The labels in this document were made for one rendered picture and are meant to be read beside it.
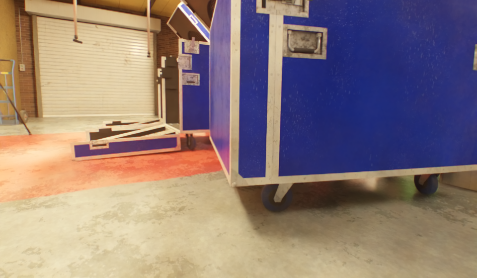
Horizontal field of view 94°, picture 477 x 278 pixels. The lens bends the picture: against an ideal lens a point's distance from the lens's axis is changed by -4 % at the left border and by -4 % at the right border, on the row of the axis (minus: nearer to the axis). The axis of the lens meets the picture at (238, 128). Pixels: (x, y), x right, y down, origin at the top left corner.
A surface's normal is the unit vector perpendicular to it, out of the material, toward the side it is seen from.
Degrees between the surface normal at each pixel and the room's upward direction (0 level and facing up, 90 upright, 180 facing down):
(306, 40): 90
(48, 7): 90
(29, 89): 90
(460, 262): 0
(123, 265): 0
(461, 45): 90
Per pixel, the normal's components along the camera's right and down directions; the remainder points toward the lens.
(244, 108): 0.19, 0.11
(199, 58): 0.46, 0.11
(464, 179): -0.86, 0.04
